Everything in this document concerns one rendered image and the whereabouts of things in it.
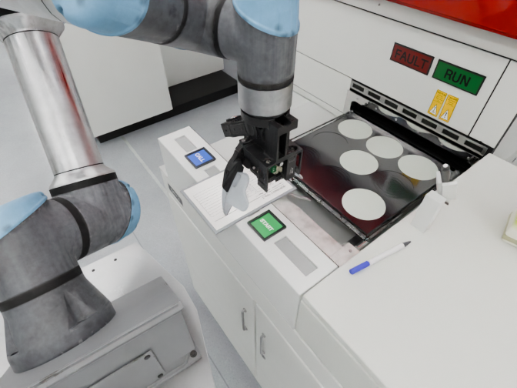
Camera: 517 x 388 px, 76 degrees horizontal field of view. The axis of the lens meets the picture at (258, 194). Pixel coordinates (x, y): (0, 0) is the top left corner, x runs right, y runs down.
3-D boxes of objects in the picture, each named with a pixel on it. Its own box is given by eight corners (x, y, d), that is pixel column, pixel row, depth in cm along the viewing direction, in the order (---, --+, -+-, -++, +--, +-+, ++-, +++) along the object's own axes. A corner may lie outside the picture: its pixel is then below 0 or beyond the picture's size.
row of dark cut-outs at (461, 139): (351, 86, 107) (352, 79, 105) (484, 155, 83) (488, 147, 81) (349, 87, 107) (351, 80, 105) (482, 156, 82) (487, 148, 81)
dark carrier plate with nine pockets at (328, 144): (352, 114, 105) (353, 112, 105) (452, 172, 86) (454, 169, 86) (268, 155, 91) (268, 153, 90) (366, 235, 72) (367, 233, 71)
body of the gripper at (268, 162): (264, 196, 51) (265, 132, 42) (233, 167, 56) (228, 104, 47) (301, 176, 54) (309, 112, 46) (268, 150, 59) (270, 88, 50)
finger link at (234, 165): (220, 192, 54) (245, 145, 51) (215, 186, 54) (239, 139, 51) (240, 193, 57) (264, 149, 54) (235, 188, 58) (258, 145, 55)
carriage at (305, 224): (255, 176, 91) (255, 168, 89) (355, 268, 71) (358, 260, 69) (231, 188, 88) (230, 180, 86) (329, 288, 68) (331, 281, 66)
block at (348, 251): (346, 249, 71) (349, 241, 69) (358, 260, 69) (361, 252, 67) (319, 269, 68) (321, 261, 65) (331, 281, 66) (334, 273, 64)
